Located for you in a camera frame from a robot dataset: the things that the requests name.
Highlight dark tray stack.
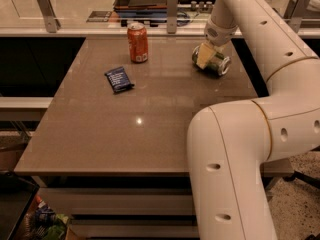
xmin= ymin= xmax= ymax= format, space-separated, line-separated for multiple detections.
xmin=113 ymin=0 xmax=177 ymax=22

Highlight right metal glass bracket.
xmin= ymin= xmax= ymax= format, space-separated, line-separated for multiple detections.
xmin=284 ymin=0 xmax=311 ymax=33

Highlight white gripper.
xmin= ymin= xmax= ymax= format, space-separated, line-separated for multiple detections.
xmin=196 ymin=18 xmax=238 ymax=69

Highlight small metal cylinders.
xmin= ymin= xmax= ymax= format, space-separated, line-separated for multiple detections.
xmin=191 ymin=1 xmax=213 ymax=13

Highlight dark blue snack packet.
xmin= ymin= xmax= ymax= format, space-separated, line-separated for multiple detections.
xmin=104 ymin=67 xmax=134 ymax=93

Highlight green soda can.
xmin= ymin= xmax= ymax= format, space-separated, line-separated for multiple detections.
xmin=192 ymin=46 xmax=231 ymax=77

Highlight metal glass bracket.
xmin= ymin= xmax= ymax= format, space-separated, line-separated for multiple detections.
xmin=284 ymin=0 xmax=311 ymax=33
xmin=37 ymin=0 xmax=61 ymax=33
xmin=167 ymin=0 xmax=178 ymax=34

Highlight middle metal glass bracket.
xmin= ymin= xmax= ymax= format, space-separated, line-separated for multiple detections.
xmin=167 ymin=0 xmax=178 ymax=34

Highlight black bin with trash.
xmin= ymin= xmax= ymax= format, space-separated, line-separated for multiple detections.
xmin=0 ymin=171 xmax=69 ymax=240

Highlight grey table drawer unit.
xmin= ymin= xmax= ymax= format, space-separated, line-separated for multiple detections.
xmin=39 ymin=176 xmax=199 ymax=240

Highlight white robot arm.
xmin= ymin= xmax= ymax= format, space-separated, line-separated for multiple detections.
xmin=187 ymin=0 xmax=320 ymax=240

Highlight left metal glass bracket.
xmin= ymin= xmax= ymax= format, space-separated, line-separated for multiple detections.
xmin=37 ymin=0 xmax=61 ymax=33

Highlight orange soda can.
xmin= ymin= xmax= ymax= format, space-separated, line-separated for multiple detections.
xmin=127 ymin=22 xmax=148 ymax=63

